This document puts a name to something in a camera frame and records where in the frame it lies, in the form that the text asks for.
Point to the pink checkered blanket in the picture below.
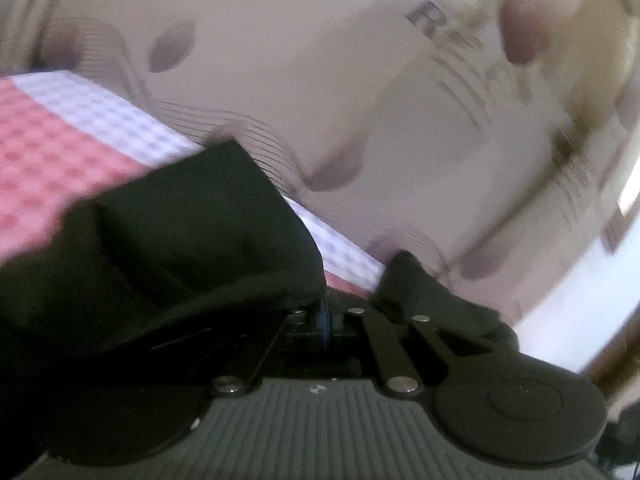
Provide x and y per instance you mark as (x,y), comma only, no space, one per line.
(60,150)

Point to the black garment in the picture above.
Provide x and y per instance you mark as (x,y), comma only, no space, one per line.
(165,260)

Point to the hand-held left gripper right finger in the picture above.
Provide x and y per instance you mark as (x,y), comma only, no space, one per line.
(387,350)

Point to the cream floral curtain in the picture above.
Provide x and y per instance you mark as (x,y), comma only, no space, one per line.
(320,90)

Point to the wooden window frame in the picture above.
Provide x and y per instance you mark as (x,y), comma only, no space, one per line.
(616,227)

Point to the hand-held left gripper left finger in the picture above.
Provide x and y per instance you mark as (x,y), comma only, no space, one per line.
(265,347)

